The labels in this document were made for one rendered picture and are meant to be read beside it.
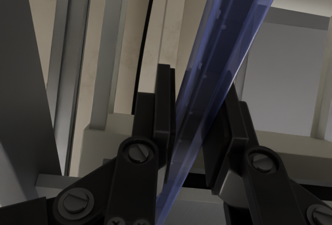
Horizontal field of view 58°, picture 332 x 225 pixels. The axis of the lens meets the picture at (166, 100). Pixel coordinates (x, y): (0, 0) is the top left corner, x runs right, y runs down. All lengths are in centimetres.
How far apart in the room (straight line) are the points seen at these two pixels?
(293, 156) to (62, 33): 50
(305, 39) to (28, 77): 288
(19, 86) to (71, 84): 28
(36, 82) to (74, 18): 27
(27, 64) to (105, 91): 41
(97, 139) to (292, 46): 252
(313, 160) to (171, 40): 202
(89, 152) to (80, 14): 26
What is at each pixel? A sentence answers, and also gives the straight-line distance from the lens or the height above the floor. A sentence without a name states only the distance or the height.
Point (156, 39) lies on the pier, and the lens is 258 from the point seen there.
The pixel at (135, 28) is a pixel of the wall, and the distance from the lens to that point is 286.
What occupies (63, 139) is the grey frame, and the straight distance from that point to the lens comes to 46.
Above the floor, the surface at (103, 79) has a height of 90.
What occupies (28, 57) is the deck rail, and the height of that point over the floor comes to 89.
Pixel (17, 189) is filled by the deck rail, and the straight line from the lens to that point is 20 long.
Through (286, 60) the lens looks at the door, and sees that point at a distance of 291.
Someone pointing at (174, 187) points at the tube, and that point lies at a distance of 16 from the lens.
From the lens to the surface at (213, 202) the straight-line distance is 23.
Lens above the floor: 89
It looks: 3 degrees up
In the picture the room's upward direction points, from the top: 172 degrees counter-clockwise
